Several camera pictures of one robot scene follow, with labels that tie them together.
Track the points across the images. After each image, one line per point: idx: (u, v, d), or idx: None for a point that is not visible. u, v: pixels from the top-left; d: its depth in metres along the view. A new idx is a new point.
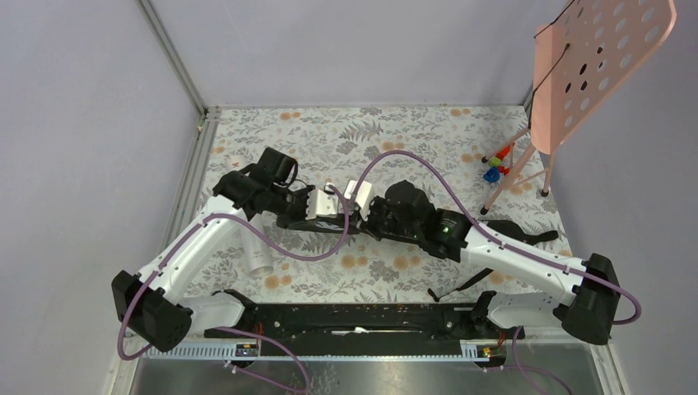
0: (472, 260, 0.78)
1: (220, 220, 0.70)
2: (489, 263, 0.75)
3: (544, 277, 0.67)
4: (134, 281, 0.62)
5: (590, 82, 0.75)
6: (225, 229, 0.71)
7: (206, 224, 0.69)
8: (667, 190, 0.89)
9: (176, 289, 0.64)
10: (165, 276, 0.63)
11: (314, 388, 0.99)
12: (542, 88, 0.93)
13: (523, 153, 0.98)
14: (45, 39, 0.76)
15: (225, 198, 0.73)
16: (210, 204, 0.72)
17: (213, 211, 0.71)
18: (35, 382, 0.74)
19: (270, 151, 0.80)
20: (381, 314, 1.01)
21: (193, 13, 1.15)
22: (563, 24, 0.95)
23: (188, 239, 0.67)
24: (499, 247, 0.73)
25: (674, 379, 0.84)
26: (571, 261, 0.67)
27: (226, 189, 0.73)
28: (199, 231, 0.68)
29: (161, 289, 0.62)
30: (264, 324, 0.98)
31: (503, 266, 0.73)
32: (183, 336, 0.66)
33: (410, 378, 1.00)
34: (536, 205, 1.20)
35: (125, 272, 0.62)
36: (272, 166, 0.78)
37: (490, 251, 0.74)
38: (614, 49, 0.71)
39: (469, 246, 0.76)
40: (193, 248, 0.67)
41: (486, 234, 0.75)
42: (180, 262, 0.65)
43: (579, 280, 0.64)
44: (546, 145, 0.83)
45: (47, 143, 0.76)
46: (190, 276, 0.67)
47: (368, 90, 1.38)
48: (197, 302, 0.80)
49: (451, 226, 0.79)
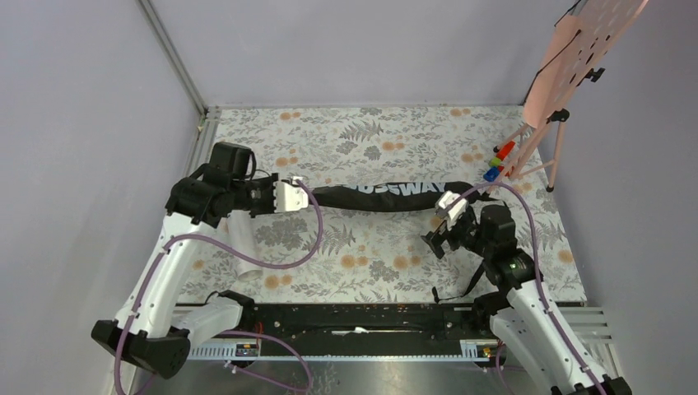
0: (512, 303, 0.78)
1: (183, 241, 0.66)
2: (525, 315, 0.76)
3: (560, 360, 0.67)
4: (114, 329, 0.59)
5: (574, 71, 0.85)
6: (191, 248, 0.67)
7: (169, 248, 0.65)
8: (667, 190, 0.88)
9: (160, 324, 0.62)
10: (143, 318, 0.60)
11: (314, 388, 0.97)
12: (548, 69, 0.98)
13: (528, 146, 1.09)
14: (46, 39, 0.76)
15: (182, 215, 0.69)
16: (168, 226, 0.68)
17: (173, 234, 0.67)
18: (35, 382, 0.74)
19: (221, 148, 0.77)
20: (381, 314, 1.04)
21: (193, 13, 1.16)
22: (585, 15, 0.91)
23: (155, 274, 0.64)
24: (543, 309, 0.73)
25: (674, 378, 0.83)
26: (593, 364, 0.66)
27: (179, 202, 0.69)
28: (165, 261, 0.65)
29: (143, 331, 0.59)
30: (265, 323, 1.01)
31: (534, 325, 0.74)
32: (186, 360, 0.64)
33: (410, 379, 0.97)
34: (536, 205, 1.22)
35: (102, 322, 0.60)
36: (225, 160, 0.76)
37: (534, 307, 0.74)
38: (596, 42, 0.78)
39: (524, 292, 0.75)
40: (163, 280, 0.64)
41: (541, 293, 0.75)
42: (155, 299, 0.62)
43: (587, 379, 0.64)
44: (534, 118, 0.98)
45: (49, 141, 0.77)
46: (169, 309, 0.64)
47: (369, 90, 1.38)
48: (193, 318, 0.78)
49: (518, 264, 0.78)
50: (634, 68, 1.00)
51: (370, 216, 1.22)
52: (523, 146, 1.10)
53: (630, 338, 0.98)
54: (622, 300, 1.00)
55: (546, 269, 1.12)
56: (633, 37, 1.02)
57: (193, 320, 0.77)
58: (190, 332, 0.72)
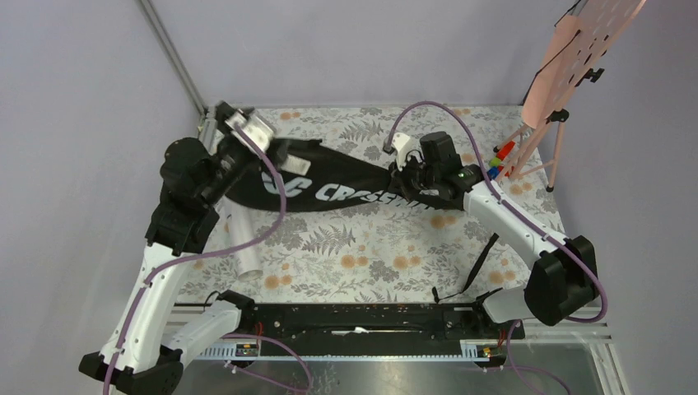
0: (471, 210, 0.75)
1: (165, 273, 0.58)
2: (484, 214, 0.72)
3: (523, 237, 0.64)
4: (100, 365, 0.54)
5: (574, 71, 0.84)
6: (174, 279, 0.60)
7: (151, 282, 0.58)
8: (665, 191, 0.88)
9: (148, 357, 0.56)
10: (128, 352, 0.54)
11: (314, 388, 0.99)
12: (547, 70, 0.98)
13: (530, 145, 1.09)
14: (46, 40, 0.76)
15: (162, 244, 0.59)
16: (147, 257, 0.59)
17: (154, 266, 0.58)
18: (37, 383, 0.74)
19: (164, 168, 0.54)
20: (381, 314, 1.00)
21: (193, 13, 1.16)
22: (583, 15, 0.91)
23: (137, 307, 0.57)
24: (496, 202, 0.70)
25: (673, 378, 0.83)
26: (554, 231, 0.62)
27: (160, 231, 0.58)
28: (147, 295, 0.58)
29: (129, 367, 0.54)
30: (264, 324, 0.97)
31: (494, 220, 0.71)
32: (176, 380, 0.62)
33: (410, 378, 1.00)
34: (536, 205, 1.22)
35: (88, 355, 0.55)
36: (179, 167, 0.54)
37: (488, 202, 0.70)
38: (596, 43, 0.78)
39: (473, 193, 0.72)
40: (147, 314, 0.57)
41: (491, 188, 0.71)
42: (139, 333, 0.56)
43: (551, 248, 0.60)
44: (533, 119, 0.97)
45: (51, 143, 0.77)
46: (155, 341, 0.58)
47: (369, 90, 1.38)
48: (184, 334, 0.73)
49: (467, 174, 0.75)
50: (633, 68, 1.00)
51: (370, 216, 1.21)
52: (523, 145, 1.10)
53: (629, 339, 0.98)
54: (622, 299, 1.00)
55: None
56: (633, 37, 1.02)
57: (185, 336, 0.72)
58: (183, 352, 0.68)
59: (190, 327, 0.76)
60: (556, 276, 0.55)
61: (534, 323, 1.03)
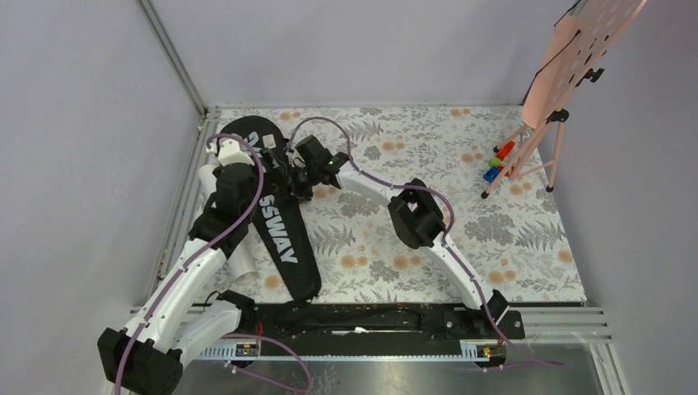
0: (346, 185, 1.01)
1: (201, 262, 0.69)
2: (355, 186, 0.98)
3: (379, 192, 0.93)
4: (122, 336, 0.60)
5: (575, 69, 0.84)
6: (207, 270, 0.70)
7: (187, 268, 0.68)
8: (664, 191, 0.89)
9: (167, 336, 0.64)
10: (152, 327, 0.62)
11: (314, 388, 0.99)
12: (548, 69, 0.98)
13: (528, 146, 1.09)
14: (44, 39, 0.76)
15: (202, 240, 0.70)
16: (187, 248, 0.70)
17: (190, 255, 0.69)
18: (36, 382, 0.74)
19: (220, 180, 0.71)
20: (381, 314, 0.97)
21: (193, 14, 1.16)
22: (584, 14, 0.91)
23: (173, 285, 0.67)
24: (357, 174, 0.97)
25: (673, 378, 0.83)
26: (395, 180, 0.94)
27: (202, 231, 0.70)
28: (182, 278, 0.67)
29: (151, 339, 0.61)
30: (264, 324, 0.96)
31: (363, 188, 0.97)
32: (176, 383, 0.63)
33: (410, 378, 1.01)
34: (535, 205, 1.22)
35: (111, 329, 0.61)
36: (233, 180, 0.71)
37: (352, 175, 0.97)
38: (596, 42, 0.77)
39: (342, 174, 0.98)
40: (176, 296, 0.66)
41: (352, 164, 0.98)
42: (166, 310, 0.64)
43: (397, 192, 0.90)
44: (533, 120, 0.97)
45: (50, 142, 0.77)
46: (178, 322, 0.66)
47: (369, 90, 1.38)
48: (186, 333, 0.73)
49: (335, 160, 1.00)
50: (633, 69, 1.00)
51: (370, 216, 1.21)
52: (523, 145, 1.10)
53: (628, 338, 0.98)
54: (621, 299, 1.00)
55: (546, 268, 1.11)
56: (634, 36, 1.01)
57: (187, 335, 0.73)
58: (183, 352, 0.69)
59: (191, 327, 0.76)
60: (403, 208, 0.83)
61: (534, 323, 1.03)
